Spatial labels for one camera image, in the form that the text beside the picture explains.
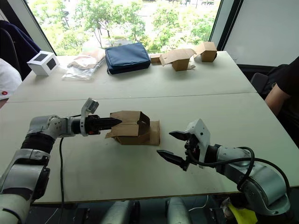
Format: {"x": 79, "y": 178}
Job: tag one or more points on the dark chair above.
{"x": 258, "y": 82}

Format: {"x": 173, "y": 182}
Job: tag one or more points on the dark rounded grey shape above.
{"x": 178, "y": 211}
{"x": 121, "y": 213}

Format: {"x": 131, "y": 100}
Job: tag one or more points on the white cloth with red dot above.
{"x": 8, "y": 79}

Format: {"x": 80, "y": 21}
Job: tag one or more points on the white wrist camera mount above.
{"x": 90, "y": 106}
{"x": 202, "y": 135}

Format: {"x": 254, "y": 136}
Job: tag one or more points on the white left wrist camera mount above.
{"x": 90, "y": 106}

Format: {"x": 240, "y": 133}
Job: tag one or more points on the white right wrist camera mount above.
{"x": 202, "y": 135}

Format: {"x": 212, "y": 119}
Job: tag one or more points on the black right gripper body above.
{"x": 192, "y": 149}

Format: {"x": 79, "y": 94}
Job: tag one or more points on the dark navy jacket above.
{"x": 18, "y": 46}

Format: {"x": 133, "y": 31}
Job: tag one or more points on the folded brown cardboard box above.
{"x": 208, "y": 52}

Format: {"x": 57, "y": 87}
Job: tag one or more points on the white cube with dark squares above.
{"x": 43, "y": 63}

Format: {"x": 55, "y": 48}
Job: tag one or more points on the yellow cloth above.
{"x": 243, "y": 214}

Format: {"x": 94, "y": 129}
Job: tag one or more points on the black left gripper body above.
{"x": 94, "y": 127}

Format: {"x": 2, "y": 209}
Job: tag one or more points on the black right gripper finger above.
{"x": 180, "y": 135}
{"x": 174, "y": 158}

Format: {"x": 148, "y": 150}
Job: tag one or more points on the open-flapped cardboard box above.
{"x": 178, "y": 59}

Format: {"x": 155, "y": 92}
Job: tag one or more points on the navy blue fabric pouch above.
{"x": 127, "y": 58}

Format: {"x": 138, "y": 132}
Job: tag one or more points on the small brown cardboard box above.
{"x": 130, "y": 130}

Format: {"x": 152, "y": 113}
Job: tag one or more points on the clear plastic bag with cardboard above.
{"x": 79, "y": 65}

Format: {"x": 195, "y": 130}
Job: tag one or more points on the person in black shirt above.
{"x": 285, "y": 93}

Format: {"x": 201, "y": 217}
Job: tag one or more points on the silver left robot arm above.
{"x": 25, "y": 170}

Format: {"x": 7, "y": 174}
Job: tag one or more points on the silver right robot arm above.
{"x": 264, "y": 182}

